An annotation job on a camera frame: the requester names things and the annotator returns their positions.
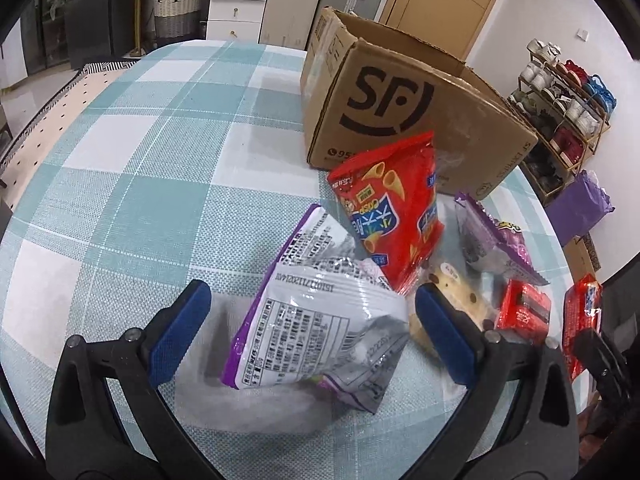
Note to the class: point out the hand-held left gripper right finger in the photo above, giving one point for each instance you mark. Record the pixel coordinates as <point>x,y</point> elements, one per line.
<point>445,335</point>

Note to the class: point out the tan wooden door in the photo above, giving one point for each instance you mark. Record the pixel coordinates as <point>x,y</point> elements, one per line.
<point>450,5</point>

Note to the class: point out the woven laundry basket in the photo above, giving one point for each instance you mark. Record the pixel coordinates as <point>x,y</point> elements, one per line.
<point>175,12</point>

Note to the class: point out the pink purple snack packet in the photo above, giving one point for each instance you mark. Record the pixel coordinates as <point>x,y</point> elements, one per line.
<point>505,245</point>

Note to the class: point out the glass door cabinet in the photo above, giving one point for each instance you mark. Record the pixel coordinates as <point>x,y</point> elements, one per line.
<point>50,25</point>

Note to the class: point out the small red white snack packet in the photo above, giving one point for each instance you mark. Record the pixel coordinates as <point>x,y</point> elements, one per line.
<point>525,310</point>

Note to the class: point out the dark grey refrigerator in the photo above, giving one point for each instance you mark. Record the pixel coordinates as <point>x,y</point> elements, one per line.
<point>90,20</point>

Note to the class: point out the chocolate chip bread packet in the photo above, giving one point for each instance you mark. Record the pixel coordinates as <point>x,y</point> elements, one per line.
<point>452,285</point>

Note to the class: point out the white light switch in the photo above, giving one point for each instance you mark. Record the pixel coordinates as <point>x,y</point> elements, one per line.
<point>582,34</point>

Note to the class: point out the white desk with drawers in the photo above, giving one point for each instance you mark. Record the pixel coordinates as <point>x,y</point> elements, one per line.
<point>235,5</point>

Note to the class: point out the wooden shoe rack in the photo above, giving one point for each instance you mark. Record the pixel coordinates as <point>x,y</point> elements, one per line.
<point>597,135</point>

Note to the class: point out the red cookie packet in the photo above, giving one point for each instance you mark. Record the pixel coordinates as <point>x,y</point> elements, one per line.
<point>582,310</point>

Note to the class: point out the red cone snack packet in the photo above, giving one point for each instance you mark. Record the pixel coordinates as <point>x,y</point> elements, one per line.
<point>390,210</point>

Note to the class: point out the beige suitcase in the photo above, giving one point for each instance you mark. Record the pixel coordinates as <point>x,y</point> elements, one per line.
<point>290,0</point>

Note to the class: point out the purple bag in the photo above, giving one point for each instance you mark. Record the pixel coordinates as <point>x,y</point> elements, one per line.
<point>582,210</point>

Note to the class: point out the patterned beige rug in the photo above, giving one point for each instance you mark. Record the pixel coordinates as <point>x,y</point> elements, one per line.
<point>50,120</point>

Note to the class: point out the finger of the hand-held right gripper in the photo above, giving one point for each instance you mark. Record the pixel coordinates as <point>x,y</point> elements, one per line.
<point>607,365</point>

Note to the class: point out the silver purple snack packet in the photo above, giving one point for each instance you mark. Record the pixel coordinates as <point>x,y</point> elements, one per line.
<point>310,330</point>

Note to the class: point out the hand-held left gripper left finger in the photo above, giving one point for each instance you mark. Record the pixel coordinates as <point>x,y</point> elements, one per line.
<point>180,330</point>

